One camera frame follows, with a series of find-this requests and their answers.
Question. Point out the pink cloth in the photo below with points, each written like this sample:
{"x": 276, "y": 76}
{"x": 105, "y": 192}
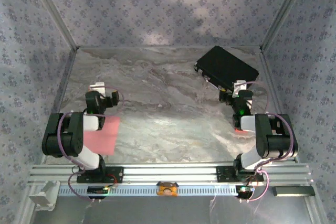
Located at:
{"x": 105, "y": 140}

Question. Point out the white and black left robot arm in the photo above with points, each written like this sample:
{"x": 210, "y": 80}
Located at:
{"x": 65, "y": 140}

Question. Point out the black ribbed carrying case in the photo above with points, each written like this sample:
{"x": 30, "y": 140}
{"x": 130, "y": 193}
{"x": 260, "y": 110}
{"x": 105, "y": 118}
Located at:
{"x": 225, "y": 68}

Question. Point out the orange cartoon figure sticker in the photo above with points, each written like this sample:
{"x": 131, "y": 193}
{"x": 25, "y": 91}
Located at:
{"x": 167, "y": 189}

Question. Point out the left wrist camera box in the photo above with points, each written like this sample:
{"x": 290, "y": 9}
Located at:
{"x": 97, "y": 86}

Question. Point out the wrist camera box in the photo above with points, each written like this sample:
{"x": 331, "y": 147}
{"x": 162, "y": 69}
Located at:
{"x": 97, "y": 86}
{"x": 240, "y": 86}

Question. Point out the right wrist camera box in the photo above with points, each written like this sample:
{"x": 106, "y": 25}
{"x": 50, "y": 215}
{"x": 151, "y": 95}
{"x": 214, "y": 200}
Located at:
{"x": 240, "y": 86}

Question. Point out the aluminium side rail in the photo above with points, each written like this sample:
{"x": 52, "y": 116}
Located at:
{"x": 270, "y": 77}
{"x": 62, "y": 95}

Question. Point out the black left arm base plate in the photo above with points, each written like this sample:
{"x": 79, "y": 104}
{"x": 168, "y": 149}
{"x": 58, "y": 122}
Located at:
{"x": 115, "y": 175}

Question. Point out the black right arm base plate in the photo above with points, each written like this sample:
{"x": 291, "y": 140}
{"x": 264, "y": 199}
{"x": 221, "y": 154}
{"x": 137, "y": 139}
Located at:
{"x": 224, "y": 174}

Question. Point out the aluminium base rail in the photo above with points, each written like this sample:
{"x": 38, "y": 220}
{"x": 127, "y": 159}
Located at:
{"x": 170, "y": 172}

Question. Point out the aluminium frame post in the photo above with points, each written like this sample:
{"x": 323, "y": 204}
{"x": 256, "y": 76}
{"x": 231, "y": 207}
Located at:
{"x": 284, "y": 11}

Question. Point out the white plastic bracket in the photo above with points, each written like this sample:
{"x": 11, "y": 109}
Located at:
{"x": 43, "y": 195}

